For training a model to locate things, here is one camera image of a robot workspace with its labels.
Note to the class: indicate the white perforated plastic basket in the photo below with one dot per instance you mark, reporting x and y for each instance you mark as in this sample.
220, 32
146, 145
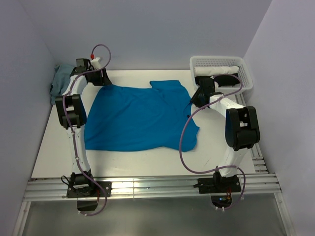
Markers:
215, 61

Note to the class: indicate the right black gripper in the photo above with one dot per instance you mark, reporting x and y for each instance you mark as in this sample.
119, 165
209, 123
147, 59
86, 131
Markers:
195, 98

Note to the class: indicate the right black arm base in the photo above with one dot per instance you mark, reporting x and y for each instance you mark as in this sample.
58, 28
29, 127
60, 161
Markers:
224, 186

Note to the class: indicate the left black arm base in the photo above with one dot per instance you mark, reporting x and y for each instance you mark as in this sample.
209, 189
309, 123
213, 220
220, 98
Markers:
86, 191

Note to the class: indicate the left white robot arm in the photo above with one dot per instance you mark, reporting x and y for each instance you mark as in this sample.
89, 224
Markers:
72, 117

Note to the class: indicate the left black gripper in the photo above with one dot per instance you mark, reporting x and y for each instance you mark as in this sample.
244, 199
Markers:
106, 80

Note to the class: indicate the black rolled t-shirt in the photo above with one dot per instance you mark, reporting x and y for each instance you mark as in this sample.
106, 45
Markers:
224, 79

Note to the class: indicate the white rolled t-shirt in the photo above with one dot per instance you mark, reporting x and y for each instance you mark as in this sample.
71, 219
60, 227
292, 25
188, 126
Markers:
215, 70

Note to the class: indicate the bright blue t-shirt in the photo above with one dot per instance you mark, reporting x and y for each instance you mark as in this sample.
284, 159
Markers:
136, 119

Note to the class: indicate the grey-blue crumpled t-shirt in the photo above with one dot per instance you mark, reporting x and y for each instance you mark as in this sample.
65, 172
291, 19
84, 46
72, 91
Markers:
60, 81

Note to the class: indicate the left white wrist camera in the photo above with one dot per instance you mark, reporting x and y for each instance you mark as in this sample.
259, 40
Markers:
95, 61

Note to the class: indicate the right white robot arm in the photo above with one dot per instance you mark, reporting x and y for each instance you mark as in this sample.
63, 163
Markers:
241, 123

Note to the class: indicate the aluminium front rail frame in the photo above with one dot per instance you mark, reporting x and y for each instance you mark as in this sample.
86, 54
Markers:
53, 189

